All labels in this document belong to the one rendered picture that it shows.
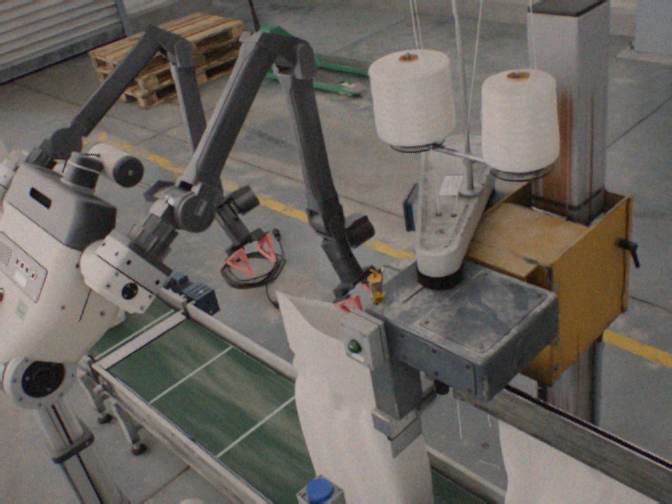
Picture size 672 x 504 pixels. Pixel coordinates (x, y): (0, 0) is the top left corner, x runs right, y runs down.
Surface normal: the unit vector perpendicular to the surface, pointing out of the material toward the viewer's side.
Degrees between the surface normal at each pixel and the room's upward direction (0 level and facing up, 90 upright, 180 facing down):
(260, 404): 0
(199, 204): 84
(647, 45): 90
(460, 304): 0
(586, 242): 90
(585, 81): 90
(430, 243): 0
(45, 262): 50
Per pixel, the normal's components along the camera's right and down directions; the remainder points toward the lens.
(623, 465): -0.71, 0.47
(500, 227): -0.16, -0.83
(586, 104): 0.69, 0.29
